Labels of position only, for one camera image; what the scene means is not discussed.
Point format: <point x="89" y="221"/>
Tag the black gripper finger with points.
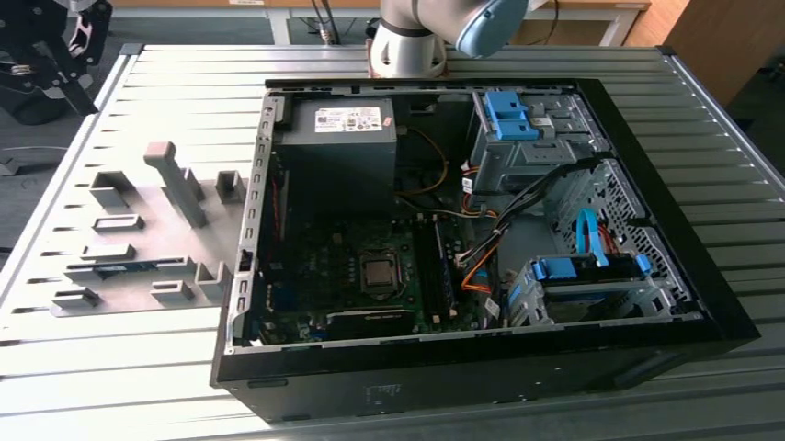
<point x="62" y="73"/>
<point x="103" y="27"/>

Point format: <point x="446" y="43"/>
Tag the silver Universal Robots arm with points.
<point x="405" y="50"/>

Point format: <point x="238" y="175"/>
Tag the grey parts rack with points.
<point x="147" y="239"/>

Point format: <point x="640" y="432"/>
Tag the grey power supply unit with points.
<point x="332" y="156"/>

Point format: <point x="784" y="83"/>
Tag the green motherboard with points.
<point x="320" y="257"/>

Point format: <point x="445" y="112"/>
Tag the blue plastic drive latch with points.
<point x="503" y="105"/>
<point x="519" y="131"/>

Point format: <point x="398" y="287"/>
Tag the CPU socket with silver CPU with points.
<point x="381" y="274"/>

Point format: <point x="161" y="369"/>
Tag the black graphics card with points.
<point x="368" y="324"/>

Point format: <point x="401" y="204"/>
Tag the grey metal drive cage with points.
<point x="533" y="161"/>

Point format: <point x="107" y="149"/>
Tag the black open PC case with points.
<point x="429" y="381"/>

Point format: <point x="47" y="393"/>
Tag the hard disk in blue carrier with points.
<point x="555" y="268"/>

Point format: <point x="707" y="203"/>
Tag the silver disk bay cage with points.
<point x="589" y="289"/>

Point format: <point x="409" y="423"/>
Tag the wooden cabinet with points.
<point x="724" y="46"/>

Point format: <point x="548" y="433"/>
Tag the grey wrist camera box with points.
<point x="86" y="3"/>

